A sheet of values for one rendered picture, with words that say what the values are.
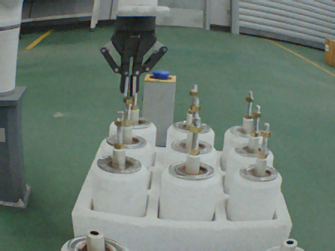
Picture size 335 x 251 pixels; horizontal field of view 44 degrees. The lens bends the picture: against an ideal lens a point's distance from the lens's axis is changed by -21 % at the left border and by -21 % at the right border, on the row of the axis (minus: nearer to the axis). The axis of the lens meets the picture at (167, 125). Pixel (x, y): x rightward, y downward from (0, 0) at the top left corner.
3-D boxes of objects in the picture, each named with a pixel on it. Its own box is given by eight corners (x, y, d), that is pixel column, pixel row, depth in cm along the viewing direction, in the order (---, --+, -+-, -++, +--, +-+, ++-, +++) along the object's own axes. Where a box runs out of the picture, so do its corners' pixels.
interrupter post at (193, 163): (182, 174, 81) (185, 155, 80) (186, 169, 83) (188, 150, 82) (197, 176, 80) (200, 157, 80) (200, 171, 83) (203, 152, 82)
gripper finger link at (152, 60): (164, 45, 88) (140, 67, 88) (171, 51, 89) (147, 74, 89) (161, 43, 91) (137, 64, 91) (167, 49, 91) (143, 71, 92)
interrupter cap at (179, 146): (184, 139, 98) (184, 135, 98) (218, 148, 94) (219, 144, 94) (162, 149, 92) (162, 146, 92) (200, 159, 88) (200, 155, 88)
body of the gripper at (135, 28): (154, 10, 90) (149, 53, 93) (111, 10, 88) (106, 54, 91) (163, 13, 84) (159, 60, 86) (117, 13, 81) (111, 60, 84)
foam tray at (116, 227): (81, 282, 82) (71, 212, 77) (103, 208, 119) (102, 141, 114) (268, 291, 81) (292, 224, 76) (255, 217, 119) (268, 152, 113)
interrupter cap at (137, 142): (155, 146, 93) (155, 143, 93) (122, 153, 88) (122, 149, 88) (128, 134, 98) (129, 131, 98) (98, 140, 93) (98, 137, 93)
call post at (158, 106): (137, 203, 125) (143, 81, 116) (140, 192, 132) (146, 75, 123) (165, 205, 125) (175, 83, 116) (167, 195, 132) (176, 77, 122)
